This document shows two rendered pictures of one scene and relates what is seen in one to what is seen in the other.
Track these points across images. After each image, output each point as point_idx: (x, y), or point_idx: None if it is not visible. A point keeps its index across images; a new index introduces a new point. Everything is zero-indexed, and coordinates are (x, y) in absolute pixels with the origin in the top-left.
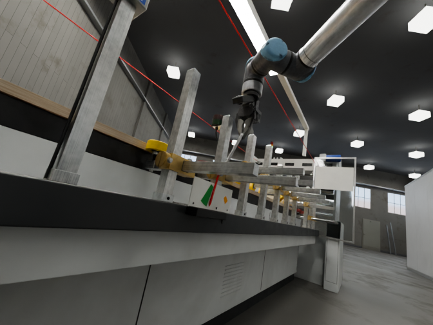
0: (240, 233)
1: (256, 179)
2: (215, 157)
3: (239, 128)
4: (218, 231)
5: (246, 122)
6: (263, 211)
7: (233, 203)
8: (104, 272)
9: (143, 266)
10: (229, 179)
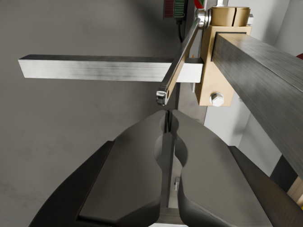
0: (175, 97)
1: (113, 57)
2: (256, 39)
3: (204, 140)
4: (181, 31)
5: (142, 176)
6: (177, 192)
7: None
8: None
9: None
10: (186, 57)
